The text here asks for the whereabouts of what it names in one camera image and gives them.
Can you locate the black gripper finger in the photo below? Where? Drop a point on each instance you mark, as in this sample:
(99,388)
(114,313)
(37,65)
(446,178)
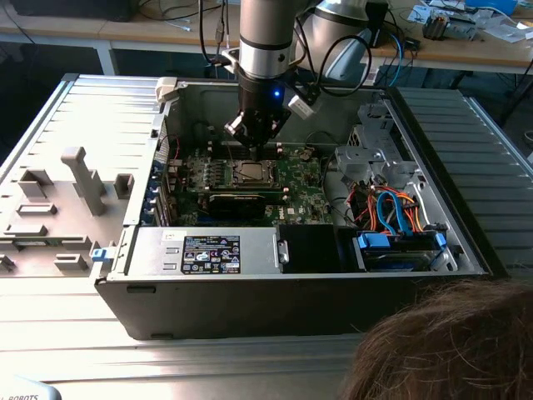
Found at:
(275,127)
(250,137)

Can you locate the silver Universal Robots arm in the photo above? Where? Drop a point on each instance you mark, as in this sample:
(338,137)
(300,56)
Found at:
(264,25)

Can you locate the CPU cooler with fins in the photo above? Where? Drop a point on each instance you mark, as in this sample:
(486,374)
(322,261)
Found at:
(435,27)

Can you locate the green motherboard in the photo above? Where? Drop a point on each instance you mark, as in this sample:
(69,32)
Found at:
(304,187)

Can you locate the graphics card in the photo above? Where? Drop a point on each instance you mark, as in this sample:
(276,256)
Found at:
(235,206)

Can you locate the silver metal drive cage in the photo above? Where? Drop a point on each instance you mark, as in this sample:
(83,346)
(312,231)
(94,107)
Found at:
(362,156)

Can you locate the beige plastic clip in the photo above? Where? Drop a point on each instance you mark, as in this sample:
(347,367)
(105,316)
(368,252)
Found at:
(166,87)

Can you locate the white barcode tag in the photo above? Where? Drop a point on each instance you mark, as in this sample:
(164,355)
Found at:
(370,77)

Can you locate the black plastic shroud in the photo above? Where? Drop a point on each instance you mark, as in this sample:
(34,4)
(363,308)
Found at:
(308,250)

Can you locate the wooden desk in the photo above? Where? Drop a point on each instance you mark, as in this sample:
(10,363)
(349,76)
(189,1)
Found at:
(137,31)

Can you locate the black box on desk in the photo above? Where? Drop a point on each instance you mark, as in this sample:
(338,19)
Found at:
(377,25)

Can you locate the grey power supply unit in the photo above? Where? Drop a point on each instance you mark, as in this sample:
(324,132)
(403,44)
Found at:
(150,250)

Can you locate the blue disk carrier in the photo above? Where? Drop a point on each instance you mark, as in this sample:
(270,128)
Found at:
(375,241)

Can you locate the black open PC case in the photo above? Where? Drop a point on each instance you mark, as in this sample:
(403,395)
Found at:
(270,304)

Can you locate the blue case latch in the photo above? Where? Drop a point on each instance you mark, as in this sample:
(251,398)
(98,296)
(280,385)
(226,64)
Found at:
(98,255)

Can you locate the dark monitor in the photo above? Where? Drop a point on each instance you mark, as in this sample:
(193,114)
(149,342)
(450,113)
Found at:
(71,8)

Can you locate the grey parts rack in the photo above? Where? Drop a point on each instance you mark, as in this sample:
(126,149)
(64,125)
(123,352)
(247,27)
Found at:
(50,200)

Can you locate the grey metal drive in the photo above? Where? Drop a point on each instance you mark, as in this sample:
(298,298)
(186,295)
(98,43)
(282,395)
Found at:
(462,29)

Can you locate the blue plastic box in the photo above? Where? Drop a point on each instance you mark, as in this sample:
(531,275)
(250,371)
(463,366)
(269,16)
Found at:
(491,4)

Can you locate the clear plastic bag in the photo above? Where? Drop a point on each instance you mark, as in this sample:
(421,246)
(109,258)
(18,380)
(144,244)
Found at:
(508,31)

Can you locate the person's brown-haired head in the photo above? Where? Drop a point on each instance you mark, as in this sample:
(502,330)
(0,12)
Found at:
(437,346)

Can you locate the pale teach pendant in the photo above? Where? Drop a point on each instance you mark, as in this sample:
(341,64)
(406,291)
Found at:
(25,391)

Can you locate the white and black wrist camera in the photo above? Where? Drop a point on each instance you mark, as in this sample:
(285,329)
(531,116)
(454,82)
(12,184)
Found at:
(300,106)

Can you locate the small grey wrist camera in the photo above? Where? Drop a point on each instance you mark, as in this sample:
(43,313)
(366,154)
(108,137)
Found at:
(231,58)

